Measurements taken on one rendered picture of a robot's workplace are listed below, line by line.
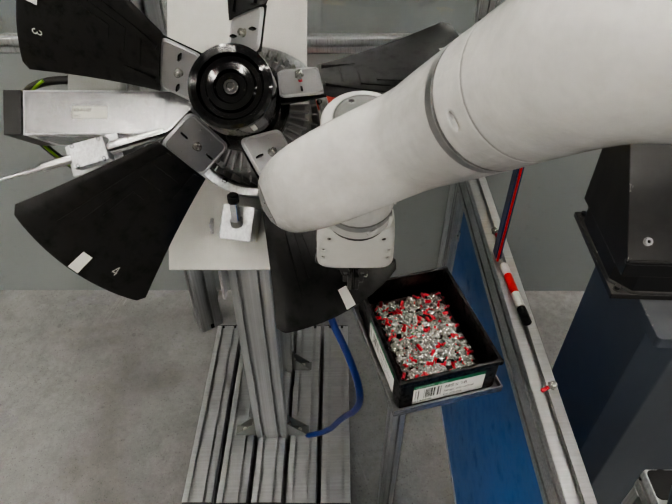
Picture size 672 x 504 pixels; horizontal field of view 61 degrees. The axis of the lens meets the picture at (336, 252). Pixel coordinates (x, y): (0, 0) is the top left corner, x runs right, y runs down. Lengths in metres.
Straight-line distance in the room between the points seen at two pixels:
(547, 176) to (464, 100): 1.59
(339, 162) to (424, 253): 1.57
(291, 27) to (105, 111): 0.37
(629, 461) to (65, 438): 1.53
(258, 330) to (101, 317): 1.03
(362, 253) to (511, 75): 0.47
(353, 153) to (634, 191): 0.56
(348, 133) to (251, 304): 0.86
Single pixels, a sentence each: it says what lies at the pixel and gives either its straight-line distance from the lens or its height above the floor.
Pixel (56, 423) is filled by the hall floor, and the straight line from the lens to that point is 2.03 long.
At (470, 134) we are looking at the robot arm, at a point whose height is 1.41.
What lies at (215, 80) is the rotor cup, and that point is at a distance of 0.83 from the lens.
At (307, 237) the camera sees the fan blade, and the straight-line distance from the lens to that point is 0.82.
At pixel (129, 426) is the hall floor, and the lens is 1.94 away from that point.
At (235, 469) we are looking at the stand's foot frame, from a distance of 1.70.
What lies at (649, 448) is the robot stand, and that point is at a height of 0.61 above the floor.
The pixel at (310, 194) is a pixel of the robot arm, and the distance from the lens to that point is 0.49.
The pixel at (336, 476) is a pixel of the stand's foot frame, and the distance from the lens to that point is 1.67.
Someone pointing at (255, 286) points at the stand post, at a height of 0.70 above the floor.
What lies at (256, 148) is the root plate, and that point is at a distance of 0.85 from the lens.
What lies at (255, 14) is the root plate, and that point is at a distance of 0.89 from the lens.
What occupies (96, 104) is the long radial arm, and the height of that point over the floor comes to 1.13.
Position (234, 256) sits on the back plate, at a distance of 1.08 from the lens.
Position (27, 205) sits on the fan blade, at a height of 1.10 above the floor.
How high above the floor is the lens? 1.57
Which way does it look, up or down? 42 degrees down
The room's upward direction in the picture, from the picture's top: straight up
